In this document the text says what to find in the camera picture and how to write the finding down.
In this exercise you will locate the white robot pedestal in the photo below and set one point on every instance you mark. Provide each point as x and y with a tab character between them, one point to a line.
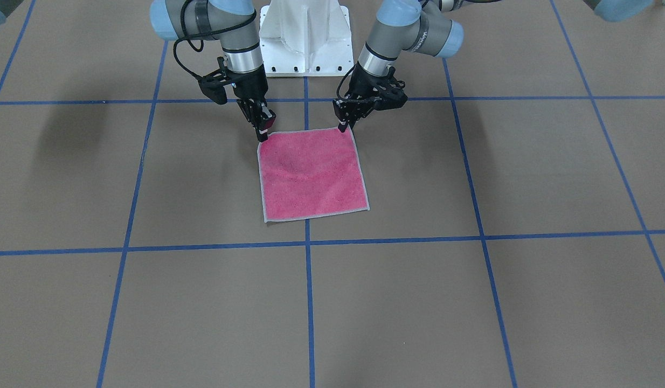
306	39

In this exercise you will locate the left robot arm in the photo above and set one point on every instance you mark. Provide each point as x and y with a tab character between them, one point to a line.
411	26

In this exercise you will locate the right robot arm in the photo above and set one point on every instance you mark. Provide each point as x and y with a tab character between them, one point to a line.
234	25

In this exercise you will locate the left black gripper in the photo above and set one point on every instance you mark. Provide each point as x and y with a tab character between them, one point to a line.
361	85

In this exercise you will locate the pink square towel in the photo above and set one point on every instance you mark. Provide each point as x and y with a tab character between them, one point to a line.
310	174

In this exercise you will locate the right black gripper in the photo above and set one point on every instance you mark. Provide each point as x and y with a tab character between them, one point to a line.
251	84

